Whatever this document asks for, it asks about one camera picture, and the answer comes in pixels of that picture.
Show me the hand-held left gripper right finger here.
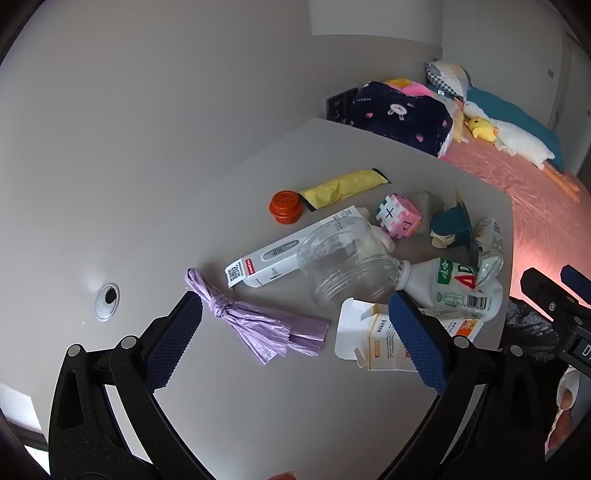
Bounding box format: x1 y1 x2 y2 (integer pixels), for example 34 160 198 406
379 292 561 480

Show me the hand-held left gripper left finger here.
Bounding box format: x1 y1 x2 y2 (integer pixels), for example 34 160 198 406
47 291 218 480

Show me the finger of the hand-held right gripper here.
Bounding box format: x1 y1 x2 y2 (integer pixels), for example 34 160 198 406
561 264 591 305
521 268 591 319

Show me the black trash bag bin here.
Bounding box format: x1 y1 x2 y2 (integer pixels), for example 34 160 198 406
501 298 561 356

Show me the white plastic drink bottle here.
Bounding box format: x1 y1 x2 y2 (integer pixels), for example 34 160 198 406
396 257 504 322

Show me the snack wrapper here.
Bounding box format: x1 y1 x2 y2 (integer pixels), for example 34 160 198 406
473 218 505 289

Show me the clear plastic jar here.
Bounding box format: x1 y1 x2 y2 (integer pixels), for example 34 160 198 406
297 217 402 312

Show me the teal toy figure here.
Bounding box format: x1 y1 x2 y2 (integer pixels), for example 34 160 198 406
429 188 477 250

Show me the grey foam corner guard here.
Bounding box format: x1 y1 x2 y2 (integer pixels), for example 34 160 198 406
411 191 446 217

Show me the person's right hand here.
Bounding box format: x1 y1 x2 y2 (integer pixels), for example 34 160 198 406
547 375 580 462

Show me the white and orange carton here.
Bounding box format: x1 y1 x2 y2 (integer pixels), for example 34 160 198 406
335 298 485 372

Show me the bed with pink sheet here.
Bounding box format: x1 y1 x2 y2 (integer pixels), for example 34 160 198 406
438 138 591 315

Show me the purple knotted plastic bag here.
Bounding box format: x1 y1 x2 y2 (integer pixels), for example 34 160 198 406
185 268 331 365

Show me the pink puzzle cube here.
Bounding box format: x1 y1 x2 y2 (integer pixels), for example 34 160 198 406
373 193 423 238

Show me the white thermometer box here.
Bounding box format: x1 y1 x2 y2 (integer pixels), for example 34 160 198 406
225 205 370 291

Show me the white goose plush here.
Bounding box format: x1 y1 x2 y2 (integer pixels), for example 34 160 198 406
463 99 580 202

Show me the yellow packet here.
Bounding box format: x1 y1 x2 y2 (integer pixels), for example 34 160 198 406
298 167 387 212

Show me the orange round cap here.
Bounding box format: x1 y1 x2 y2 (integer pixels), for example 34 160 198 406
270 190 305 225

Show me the yellow duck plush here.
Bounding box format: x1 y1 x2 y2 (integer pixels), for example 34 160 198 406
468 117 502 141

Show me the teal pillow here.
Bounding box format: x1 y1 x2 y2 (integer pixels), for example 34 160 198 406
464 87 566 172

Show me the navy rabbit print blanket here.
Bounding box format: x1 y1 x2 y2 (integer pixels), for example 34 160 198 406
346 82 455 157

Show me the patchwork pillow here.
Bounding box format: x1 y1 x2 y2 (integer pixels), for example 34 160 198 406
425 59 474 100

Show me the silver desk cable grommet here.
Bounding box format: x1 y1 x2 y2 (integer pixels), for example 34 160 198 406
95 283 121 321

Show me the black wall socket panel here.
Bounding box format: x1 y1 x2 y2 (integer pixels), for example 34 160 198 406
325 87 358 124

